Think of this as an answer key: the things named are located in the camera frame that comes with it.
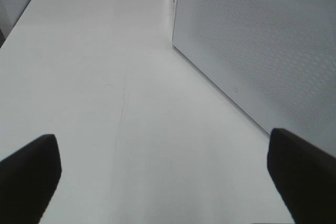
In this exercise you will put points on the white microwave door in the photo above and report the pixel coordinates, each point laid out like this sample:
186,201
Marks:
274,58

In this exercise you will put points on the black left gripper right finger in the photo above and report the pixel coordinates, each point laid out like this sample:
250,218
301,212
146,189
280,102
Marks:
304,177

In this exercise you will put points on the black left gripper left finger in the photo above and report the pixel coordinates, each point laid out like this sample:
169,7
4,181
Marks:
29,179

